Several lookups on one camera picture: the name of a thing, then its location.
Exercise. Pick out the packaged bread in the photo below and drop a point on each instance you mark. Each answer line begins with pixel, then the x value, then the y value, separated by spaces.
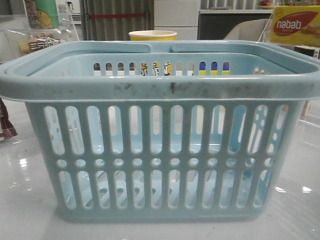
pixel 26 41

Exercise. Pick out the light blue plastic basket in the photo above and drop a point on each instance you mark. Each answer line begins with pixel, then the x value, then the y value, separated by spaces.
pixel 135 131

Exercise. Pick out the yellow paper cup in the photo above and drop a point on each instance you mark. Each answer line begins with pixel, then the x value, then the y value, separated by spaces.
pixel 153 35

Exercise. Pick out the white drawer cabinet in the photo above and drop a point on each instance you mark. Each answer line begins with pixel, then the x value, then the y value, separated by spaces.
pixel 180 16

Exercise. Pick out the white background shelf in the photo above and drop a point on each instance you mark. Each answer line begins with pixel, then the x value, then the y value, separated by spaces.
pixel 237 6

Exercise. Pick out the clear acrylic stand right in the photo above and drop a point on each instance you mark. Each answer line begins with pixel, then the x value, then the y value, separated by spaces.
pixel 265 35

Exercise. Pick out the beige armchair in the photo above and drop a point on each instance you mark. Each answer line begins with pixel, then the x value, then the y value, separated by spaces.
pixel 246 31

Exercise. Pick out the clear acrylic shelf left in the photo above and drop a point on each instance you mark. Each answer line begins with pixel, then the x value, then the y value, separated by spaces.
pixel 13 16

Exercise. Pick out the dark red snack packet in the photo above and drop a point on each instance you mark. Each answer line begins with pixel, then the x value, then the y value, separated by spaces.
pixel 7 130

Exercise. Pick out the green cartoon snack package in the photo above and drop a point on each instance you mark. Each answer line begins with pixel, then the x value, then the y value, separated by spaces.
pixel 42 14

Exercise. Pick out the black and white small box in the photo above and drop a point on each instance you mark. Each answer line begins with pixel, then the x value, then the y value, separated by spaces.
pixel 308 50

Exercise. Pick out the yellow nabati wafer box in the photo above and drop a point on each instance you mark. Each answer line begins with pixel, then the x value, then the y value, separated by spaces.
pixel 296 25

